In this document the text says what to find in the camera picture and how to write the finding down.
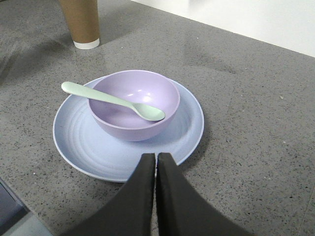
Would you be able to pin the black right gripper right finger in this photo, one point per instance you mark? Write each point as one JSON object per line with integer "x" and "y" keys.
{"x": 181, "y": 211}

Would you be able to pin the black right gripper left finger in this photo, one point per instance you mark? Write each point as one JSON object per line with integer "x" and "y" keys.
{"x": 129, "y": 212}

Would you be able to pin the mint green plastic spoon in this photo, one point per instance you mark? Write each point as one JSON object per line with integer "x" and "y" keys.
{"x": 145, "y": 111}

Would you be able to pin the lilac plastic bowl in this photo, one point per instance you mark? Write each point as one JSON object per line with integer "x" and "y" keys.
{"x": 138, "y": 86}

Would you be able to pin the brown paper cup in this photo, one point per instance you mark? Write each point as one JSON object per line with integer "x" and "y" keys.
{"x": 82, "y": 20}

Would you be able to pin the light blue plastic plate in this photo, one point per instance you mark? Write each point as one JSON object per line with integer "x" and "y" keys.
{"x": 89, "y": 149}

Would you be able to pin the grey cabinet door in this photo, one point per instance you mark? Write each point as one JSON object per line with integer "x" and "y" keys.
{"x": 15, "y": 218}

